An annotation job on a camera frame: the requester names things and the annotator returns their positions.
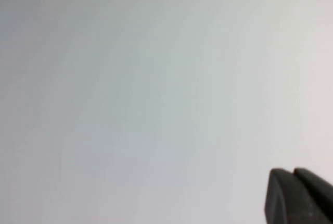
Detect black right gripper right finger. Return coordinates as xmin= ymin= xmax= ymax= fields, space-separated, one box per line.
xmin=293 ymin=167 xmax=333 ymax=224

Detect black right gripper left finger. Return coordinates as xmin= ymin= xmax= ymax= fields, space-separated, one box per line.
xmin=264 ymin=168 xmax=326 ymax=224

